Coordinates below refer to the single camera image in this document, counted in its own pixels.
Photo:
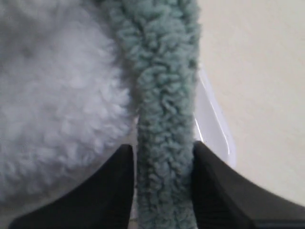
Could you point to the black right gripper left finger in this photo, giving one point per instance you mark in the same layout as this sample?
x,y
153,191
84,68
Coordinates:
x,y
103,201

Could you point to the green knitted scarf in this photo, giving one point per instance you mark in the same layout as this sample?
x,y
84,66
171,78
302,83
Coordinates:
x,y
160,41

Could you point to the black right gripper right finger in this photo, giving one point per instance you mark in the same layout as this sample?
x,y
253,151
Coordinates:
x,y
224,199

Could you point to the white rectangular tray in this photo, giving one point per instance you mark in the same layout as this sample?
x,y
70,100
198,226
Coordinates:
x,y
210,125

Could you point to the white plush snowman toy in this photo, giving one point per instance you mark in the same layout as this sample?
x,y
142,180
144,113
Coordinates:
x,y
65,100

